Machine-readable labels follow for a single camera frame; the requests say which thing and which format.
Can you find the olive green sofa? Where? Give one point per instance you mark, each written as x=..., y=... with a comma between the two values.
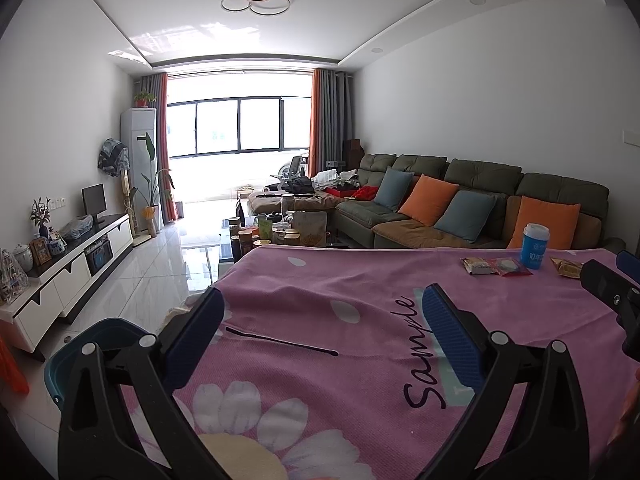
x=480, y=172

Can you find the orange plastic bag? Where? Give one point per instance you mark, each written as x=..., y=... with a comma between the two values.
x=10, y=365

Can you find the brown ottoman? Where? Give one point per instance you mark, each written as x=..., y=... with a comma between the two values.
x=300, y=204

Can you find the plastic wrapped bundle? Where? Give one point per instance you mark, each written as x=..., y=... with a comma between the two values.
x=76, y=229

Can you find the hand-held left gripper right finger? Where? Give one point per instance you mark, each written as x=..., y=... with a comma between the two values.
x=450, y=340

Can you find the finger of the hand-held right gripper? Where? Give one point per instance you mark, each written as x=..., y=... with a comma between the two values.
x=630, y=262
x=607, y=285

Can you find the pink floral blanket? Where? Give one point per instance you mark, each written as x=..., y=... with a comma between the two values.
x=325, y=340

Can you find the gold foil wrapper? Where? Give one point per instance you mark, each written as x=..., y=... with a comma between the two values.
x=565, y=267

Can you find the wall socket strip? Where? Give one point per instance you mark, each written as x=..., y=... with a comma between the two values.
x=56, y=203

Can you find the orange and grey curtain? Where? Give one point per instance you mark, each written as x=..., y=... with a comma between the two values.
x=157, y=125
x=330, y=120

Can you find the model ship in plastic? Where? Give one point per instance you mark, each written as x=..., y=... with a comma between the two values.
x=12, y=280

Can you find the blue white porcelain box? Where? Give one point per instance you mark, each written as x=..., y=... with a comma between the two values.
x=56, y=246

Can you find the brown box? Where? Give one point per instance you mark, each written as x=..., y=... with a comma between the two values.
x=353, y=152

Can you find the framed picture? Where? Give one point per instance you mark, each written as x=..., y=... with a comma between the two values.
x=40, y=251

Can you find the white wall switch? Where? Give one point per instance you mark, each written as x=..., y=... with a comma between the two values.
x=631, y=138

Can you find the blue and white cup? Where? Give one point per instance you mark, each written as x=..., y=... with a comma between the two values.
x=535, y=250

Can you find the red cloth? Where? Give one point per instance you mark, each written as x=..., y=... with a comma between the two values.
x=365, y=193

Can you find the red tray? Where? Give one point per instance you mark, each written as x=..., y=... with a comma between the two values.
x=342, y=191

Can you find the leafy plant in blue vase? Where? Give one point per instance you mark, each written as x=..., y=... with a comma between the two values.
x=41, y=215

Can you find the tall glass jar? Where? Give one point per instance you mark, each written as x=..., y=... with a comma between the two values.
x=288, y=205

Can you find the red snack wrapper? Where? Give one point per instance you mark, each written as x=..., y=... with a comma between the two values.
x=510, y=267

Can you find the small potted green plant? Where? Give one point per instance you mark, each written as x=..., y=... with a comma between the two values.
x=144, y=98

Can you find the orange cushion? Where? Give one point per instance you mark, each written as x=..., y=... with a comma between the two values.
x=545, y=220
x=427, y=200

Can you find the white clothes pile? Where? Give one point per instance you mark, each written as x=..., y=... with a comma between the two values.
x=332, y=177

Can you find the green package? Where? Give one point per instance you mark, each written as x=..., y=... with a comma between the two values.
x=265, y=226

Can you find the black monitor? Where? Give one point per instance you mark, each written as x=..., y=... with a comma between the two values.
x=94, y=201

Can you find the fan under blue cover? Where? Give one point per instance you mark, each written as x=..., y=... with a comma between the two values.
x=112, y=157

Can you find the brown paper bag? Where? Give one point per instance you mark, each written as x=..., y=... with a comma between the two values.
x=310, y=230

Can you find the blue grey cushion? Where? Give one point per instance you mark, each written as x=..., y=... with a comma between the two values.
x=465, y=217
x=392, y=187

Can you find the dark glass coffee table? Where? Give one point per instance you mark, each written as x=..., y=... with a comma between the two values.
x=227, y=252

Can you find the silver brown snack wrapper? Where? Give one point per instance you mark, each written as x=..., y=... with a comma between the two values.
x=477, y=266

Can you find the white standing air conditioner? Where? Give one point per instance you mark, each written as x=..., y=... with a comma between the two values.
x=137, y=160

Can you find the dark clothes pile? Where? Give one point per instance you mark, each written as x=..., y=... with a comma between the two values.
x=300, y=186

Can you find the cluster of lidded jars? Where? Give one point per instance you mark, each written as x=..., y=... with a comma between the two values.
x=245, y=240

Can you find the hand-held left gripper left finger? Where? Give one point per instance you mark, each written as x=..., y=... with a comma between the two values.
x=192, y=347

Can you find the white TV cabinet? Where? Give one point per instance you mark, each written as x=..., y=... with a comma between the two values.
x=70, y=280

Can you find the blue white porcelain jar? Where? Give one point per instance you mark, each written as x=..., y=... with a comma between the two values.
x=23, y=258

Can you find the grey office chair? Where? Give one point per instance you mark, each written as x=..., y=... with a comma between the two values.
x=292, y=166

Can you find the large window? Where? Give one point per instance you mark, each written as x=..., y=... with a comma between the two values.
x=235, y=127

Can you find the teal plastic bin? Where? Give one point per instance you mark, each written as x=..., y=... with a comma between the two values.
x=115, y=332

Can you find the tall leafy potted plant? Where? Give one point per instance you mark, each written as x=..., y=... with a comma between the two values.
x=157, y=180

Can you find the light wooden stand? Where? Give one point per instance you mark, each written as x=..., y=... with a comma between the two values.
x=127, y=210

